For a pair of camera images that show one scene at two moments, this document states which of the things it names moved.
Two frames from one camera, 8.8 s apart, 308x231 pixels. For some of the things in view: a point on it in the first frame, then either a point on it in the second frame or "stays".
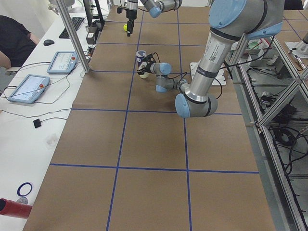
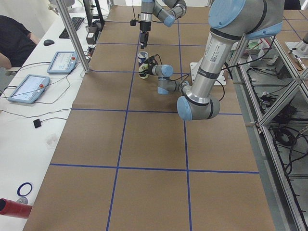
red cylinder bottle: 14,209 stays
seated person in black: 17,43 stays
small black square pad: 37,123 stays
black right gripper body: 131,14 -> 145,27
